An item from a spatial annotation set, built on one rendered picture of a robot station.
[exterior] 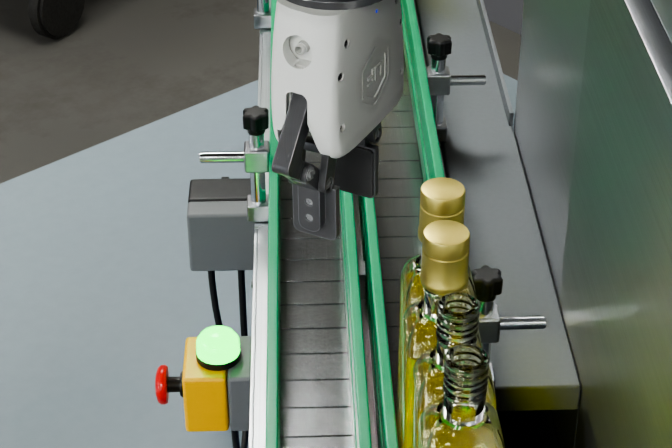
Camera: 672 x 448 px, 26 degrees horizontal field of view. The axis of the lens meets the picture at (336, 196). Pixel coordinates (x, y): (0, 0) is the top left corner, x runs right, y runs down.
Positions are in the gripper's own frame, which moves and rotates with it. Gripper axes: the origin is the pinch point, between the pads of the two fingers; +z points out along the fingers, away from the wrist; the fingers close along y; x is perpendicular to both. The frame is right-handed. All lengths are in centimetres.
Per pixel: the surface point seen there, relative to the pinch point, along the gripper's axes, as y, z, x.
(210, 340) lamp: 21, 38, 26
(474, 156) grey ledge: 61, 35, 15
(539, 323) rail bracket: 26.3, 27.5, -6.3
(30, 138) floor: 176, 140, 183
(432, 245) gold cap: 6.4, 7.2, -4.3
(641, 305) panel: 5.9, 6.8, -19.9
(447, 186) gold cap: 13.7, 7.0, -2.2
